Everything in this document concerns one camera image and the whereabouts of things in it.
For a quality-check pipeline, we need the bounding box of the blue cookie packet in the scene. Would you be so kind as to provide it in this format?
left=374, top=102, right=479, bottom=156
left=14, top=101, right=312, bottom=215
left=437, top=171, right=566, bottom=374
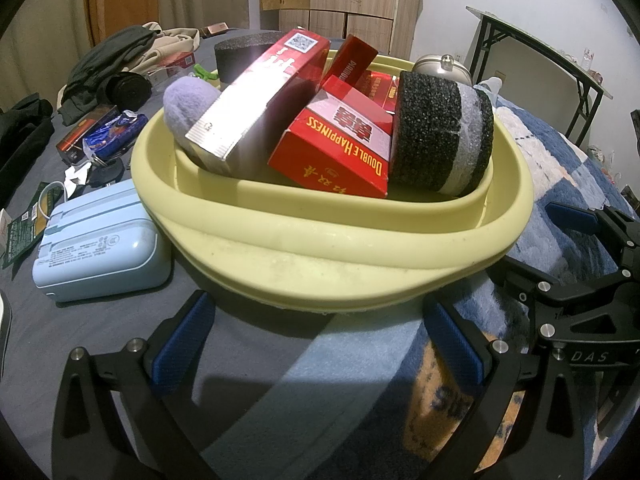
left=82, top=110, right=149, bottom=159

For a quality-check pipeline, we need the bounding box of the black folding table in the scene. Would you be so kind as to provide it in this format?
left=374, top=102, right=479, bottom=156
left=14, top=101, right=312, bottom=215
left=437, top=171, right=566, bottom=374
left=465, top=6, right=614, bottom=162

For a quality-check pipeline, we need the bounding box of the black round speaker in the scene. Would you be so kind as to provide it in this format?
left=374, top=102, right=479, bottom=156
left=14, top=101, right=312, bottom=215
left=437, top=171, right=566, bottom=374
left=97, top=72, right=153, bottom=111

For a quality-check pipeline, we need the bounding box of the long red carton box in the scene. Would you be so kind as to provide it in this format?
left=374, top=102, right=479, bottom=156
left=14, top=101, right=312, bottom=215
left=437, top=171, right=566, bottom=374
left=185, top=30, right=332, bottom=177

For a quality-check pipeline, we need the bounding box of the dark green packet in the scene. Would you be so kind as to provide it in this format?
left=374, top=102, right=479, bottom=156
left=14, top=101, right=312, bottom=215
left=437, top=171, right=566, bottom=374
left=2, top=195, right=49, bottom=266

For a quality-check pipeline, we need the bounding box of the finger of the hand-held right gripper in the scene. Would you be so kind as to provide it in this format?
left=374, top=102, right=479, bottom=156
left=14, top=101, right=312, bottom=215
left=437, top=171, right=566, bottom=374
left=487, top=257, right=640, bottom=350
left=545, top=202, right=640, bottom=262

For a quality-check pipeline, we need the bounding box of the glassware on table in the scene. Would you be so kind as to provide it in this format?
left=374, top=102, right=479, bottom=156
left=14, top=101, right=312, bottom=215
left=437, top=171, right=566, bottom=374
left=581, top=47, right=606, bottom=81

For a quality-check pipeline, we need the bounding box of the red patterned box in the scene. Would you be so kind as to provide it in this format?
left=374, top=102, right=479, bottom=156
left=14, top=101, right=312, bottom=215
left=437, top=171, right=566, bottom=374
left=357, top=70, right=401, bottom=114

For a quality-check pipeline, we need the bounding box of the lavender plush toy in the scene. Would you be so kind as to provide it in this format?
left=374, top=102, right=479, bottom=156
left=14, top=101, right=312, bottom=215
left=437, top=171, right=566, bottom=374
left=163, top=76, right=224, bottom=162

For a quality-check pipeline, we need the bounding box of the yellow plastic basin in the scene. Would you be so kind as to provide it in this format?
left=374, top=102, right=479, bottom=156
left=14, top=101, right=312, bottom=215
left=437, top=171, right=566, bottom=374
left=130, top=54, right=535, bottom=314

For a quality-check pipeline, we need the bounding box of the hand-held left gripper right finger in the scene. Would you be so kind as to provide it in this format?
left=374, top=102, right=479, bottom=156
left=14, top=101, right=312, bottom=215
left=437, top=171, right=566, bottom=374
left=422, top=299, right=587, bottom=480

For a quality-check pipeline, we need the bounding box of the red white box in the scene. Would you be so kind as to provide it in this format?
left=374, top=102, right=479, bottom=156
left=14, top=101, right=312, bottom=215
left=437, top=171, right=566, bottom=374
left=147, top=52, right=196, bottom=84

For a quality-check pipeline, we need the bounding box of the dark red box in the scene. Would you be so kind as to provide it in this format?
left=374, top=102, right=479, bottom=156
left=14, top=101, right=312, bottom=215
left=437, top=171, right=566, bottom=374
left=330, top=34, right=380, bottom=89

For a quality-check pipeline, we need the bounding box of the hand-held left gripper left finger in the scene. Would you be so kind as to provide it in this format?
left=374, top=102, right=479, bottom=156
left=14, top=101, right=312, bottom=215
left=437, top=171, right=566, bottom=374
left=51, top=289, right=217, bottom=480

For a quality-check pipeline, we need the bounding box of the small red box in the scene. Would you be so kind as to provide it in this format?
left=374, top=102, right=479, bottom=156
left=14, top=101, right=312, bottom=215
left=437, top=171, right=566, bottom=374
left=267, top=75, right=397, bottom=200

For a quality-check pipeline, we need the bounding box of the white cable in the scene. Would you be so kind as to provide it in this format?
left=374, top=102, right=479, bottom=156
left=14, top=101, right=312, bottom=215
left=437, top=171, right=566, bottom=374
left=37, top=182, right=69, bottom=221

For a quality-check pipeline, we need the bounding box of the blue white checkered rug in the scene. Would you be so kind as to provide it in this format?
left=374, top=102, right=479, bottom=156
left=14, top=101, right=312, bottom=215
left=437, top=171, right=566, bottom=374
left=200, top=77, right=640, bottom=480

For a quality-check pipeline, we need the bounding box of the brown red box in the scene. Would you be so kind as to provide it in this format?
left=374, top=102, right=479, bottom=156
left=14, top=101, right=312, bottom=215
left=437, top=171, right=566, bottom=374
left=56, top=105, right=119, bottom=164

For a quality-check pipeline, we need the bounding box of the dark green clothing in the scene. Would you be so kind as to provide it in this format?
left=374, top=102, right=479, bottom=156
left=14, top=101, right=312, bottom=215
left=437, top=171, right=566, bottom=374
left=57, top=25, right=159, bottom=126

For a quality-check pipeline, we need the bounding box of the black cloth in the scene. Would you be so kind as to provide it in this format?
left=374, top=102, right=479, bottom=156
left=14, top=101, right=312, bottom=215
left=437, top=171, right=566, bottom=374
left=0, top=94, right=55, bottom=211

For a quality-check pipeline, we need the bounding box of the light blue power bank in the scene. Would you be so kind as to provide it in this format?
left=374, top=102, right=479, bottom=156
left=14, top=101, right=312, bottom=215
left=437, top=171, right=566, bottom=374
left=31, top=177, right=171, bottom=304

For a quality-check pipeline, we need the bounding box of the black grey foam cylinder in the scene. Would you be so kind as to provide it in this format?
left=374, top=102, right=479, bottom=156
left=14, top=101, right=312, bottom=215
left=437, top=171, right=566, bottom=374
left=389, top=71, right=496, bottom=197

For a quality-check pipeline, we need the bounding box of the grey bed sheet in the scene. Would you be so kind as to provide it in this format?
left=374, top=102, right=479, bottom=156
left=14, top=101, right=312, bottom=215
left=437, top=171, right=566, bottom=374
left=0, top=25, right=426, bottom=480

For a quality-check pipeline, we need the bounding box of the beige clothing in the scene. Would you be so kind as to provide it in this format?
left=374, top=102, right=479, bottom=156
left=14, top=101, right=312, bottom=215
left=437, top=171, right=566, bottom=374
left=122, top=22, right=201, bottom=74

